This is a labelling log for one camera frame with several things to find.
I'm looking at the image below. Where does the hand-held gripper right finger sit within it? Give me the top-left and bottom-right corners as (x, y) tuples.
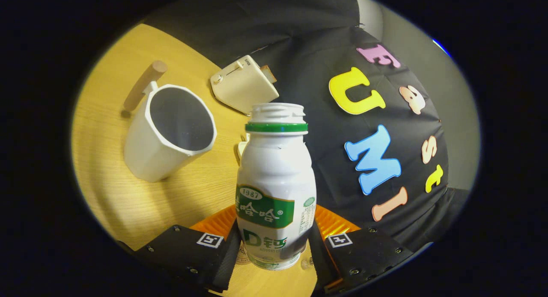
(308, 205), (415, 294)

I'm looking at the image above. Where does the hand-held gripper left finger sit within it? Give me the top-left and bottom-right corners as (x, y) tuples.
(128, 205), (242, 293)

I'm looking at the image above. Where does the round wooden coaster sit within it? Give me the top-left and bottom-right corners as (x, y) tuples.
(235, 241), (253, 265)

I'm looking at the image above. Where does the white juice bottle green label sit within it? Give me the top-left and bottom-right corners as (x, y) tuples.
(235, 103), (317, 271)

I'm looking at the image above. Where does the white cup wooden handle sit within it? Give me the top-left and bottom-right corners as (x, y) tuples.
(122, 60), (217, 183)

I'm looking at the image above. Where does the wooden table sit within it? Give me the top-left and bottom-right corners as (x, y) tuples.
(71, 23), (319, 297)

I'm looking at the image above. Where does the cream toaster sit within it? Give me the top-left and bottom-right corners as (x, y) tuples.
(210, 55), (280, 115)

